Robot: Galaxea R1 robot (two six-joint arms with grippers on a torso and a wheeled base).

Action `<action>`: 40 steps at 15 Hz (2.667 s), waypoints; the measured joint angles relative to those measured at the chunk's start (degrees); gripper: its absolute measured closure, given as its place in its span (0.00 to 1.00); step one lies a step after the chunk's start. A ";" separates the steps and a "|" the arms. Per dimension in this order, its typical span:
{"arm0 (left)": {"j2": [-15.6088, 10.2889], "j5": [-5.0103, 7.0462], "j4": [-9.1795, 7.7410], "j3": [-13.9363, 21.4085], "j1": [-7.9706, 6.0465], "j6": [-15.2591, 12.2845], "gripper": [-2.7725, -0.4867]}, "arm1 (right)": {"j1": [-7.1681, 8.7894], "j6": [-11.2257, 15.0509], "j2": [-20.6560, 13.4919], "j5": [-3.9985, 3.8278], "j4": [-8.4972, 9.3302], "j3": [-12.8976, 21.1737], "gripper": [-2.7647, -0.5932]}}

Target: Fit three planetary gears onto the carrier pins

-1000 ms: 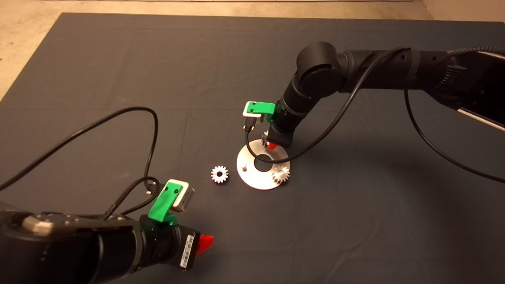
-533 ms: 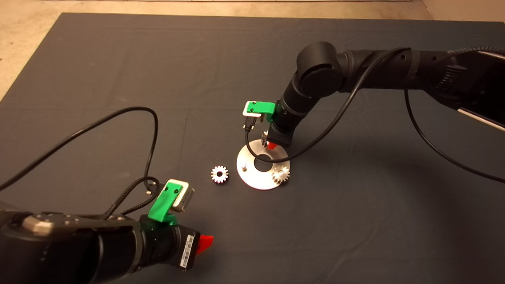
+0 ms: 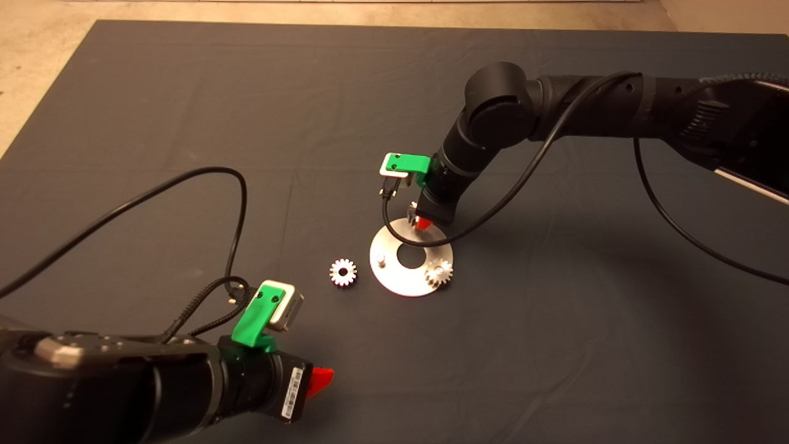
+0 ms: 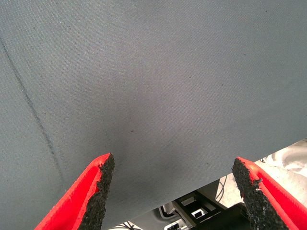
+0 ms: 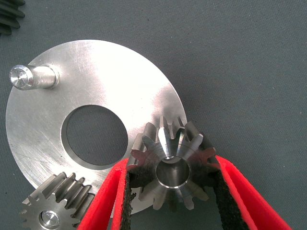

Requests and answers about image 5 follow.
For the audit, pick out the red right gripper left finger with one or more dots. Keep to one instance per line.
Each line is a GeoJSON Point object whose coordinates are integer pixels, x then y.
{"type": "Point", "coordinates": [103, 206]}

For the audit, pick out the dark grey table cloth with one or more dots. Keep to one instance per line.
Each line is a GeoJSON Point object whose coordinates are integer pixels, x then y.
{"type": "Point", "coordinates": [239, 72]}

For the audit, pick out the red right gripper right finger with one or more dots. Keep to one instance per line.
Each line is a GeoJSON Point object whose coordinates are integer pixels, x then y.
{"type": "Point", "coordinates": [247, 198]}

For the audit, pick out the round metal carrier plate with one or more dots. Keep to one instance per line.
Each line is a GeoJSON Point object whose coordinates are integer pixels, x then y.
{"type": "Point", "coordinates": [108, 76]}

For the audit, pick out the dark steel planetary gear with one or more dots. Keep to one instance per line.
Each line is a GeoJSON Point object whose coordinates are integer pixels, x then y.
{"type": "Point", "coordinates": [172, 148]}
{"type": "Point", "coordinates": [45, 201]}

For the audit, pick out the bright steel planetary gear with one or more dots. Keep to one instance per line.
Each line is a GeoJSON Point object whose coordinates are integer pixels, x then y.
{"type": "Point", "coordinates": [9, 16]}

